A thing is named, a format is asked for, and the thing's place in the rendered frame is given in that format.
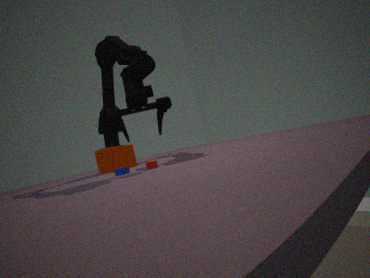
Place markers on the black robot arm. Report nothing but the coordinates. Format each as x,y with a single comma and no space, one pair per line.
108,51

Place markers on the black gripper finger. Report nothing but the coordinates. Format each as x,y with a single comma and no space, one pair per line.
160,113
120,122

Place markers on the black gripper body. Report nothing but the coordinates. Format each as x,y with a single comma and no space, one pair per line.
114,113

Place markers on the blue block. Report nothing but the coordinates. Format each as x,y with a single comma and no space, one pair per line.
122,171

